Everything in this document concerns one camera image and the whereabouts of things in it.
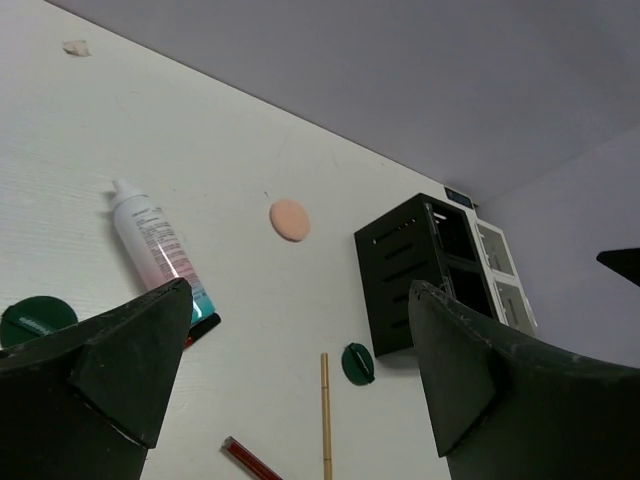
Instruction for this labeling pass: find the dark green round puff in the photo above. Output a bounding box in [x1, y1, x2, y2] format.
[1, 296, 78, 349]
[341, 342, 375, 386]

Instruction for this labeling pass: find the white pink teal spray bottle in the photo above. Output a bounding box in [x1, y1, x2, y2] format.
[110, 179, 216, 325]

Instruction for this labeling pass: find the pink round makeup puff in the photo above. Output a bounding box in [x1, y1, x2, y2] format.
[269, 198, 311, 242]

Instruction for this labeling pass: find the small white paper scrap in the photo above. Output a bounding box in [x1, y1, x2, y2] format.
[62, 40, 91, 57]

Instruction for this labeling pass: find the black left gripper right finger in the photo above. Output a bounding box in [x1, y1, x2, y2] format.
[409, 281, 639, 479]

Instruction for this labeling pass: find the white slotted organizer box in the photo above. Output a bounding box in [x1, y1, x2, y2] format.
[466, 212, 538, 337]

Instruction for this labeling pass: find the black slotted organizer box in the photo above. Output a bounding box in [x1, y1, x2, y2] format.
[354, 194, 498, 358]

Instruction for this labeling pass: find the dark green round puff left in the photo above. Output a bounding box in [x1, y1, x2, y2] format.
[1, 296, 78, 349]

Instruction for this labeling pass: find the gold makeup stick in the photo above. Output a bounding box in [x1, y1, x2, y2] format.
[320, 352, 333, 480]

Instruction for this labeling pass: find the blue table label right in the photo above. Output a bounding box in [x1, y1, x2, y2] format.
[444, 187, 475, 210]

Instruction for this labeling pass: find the red black lip gloss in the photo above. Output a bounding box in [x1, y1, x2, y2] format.
[184, 313, 221, 349]

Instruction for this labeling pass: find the dark green round puff right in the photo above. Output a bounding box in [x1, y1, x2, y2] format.
[341, 342, 375, 386]

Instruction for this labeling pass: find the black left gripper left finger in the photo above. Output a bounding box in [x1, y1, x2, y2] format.
[1, 278, 192, 480]

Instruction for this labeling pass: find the red lip gloss tube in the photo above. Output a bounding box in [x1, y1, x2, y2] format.
[221, 436, 282, 480]

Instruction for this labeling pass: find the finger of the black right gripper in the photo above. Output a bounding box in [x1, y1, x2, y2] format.
[596, 248, 640, 286]

